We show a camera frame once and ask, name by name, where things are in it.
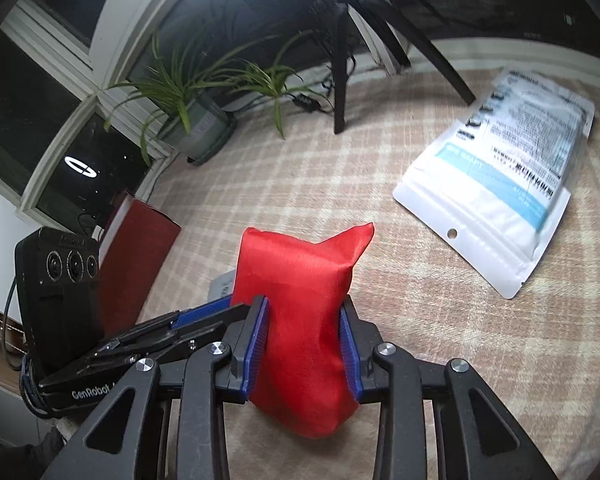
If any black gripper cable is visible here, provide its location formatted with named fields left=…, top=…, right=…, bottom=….
left=0, top=280, right=26, bottom=371

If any red fabric bag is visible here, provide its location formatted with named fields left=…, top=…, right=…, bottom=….
left=230, top=224, right=376, bottom=440

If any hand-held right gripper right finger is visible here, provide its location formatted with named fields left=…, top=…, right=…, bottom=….
left=338, top=296, right=563, bottom=480

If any black tripod stand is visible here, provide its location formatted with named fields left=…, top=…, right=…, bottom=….
left=307, top=0, right=477, bottom=135

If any checked tablecloth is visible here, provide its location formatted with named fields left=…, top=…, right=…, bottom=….
left=55, top=60, right=600, bottom=480

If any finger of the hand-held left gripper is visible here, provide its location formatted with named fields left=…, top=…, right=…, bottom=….
left=87, top=322, right=231, bottom=365
left=130, top=296, right=251, bottom=339

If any grey plastic pouch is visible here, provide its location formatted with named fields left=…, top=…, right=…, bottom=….
left=209, top=269, right=237, bottom=307

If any small spider plant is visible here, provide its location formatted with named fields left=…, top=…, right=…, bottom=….
left=230, top=60, right=326, bottom=141

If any white window frame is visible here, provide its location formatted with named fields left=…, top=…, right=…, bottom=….
left=0, top=0, right=600, bottom=221

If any black ring light cable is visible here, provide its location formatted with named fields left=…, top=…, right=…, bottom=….
left=291, top=55, right=362, bottom=112

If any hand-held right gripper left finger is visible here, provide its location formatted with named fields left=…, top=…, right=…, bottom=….
left=40, top=296, right=272, bottom=480

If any white plastic zip package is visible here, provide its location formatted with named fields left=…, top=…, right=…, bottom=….
left=393, top=66, right=596, bottom=300

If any red-brown cardboard box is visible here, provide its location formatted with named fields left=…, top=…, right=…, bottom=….
left=99, top=191, right=182, bottom=333

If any large potted spider plant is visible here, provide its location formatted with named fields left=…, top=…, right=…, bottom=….
left=102, top=30, right=306, bottom=166

